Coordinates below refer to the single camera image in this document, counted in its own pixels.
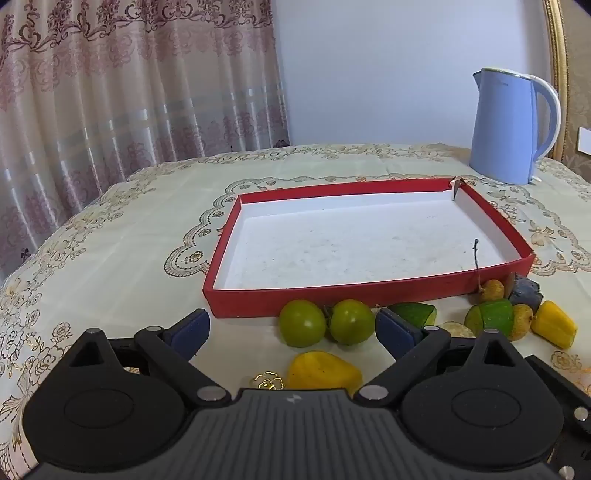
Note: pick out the green cut cucumber piece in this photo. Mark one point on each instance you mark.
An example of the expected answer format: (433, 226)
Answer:
(415, 314)
(494, 318)

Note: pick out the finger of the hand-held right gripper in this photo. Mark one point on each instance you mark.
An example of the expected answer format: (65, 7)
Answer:
(563, 383)

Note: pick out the pink floral curtain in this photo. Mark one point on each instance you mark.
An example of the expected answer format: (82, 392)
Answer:
(115, 115)

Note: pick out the white kettle base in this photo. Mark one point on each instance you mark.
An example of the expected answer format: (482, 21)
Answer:
(535, 179)

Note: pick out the gold framed chair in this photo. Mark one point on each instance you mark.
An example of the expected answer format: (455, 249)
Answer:
(577, 69)

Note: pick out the brown longan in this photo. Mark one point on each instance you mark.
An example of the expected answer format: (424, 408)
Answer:
(522, 321)
(491, 290)

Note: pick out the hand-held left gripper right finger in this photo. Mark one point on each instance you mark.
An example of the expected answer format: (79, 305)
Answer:
(392, 333)

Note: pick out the green tomato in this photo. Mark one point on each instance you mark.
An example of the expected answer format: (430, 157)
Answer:
(302, 323)
(353, 321)

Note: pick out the red cardboard box tray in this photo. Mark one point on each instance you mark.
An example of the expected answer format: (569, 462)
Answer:
(346, 240)

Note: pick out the blue electric kettle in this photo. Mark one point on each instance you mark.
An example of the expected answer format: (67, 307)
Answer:
(501, 124)

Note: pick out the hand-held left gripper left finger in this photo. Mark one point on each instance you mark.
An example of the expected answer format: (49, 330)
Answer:
(191, 331)

